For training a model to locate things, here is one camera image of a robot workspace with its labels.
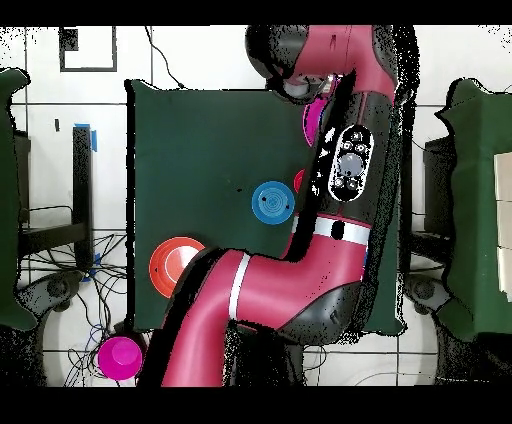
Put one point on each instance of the large orange bowl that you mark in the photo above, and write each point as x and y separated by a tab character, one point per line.
160	260

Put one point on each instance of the dark green tablecloth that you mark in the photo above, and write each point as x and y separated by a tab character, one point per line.
200	160

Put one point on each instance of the large pink bowl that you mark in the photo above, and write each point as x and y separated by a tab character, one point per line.
314	120

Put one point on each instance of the black metal stand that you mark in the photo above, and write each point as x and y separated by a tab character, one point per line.
82	180
440	180

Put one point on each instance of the small magenta bowl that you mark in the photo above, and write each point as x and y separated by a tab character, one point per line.
120	358

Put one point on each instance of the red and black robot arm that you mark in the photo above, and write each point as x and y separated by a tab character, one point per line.
280	288

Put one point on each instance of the black floor stand base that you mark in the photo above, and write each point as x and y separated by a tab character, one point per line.
424	290
56	288

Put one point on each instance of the blue tape strip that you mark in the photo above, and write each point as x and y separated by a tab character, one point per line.
94	140

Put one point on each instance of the green cloth side table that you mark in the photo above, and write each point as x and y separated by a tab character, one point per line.
8	200
476	200

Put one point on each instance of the white panel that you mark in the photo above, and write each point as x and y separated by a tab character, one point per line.
504	224

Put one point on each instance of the small light blue ridged bowl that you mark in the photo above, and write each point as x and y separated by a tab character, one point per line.
272	202

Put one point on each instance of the black square floor frame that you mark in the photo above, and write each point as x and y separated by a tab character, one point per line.
88	69

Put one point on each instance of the red cup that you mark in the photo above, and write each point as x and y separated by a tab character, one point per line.
299	180

